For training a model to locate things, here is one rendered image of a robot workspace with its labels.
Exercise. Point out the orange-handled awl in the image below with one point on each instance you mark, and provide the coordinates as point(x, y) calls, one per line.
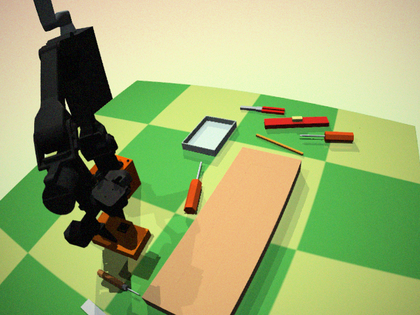
point(334, 136)
point(193, 194)

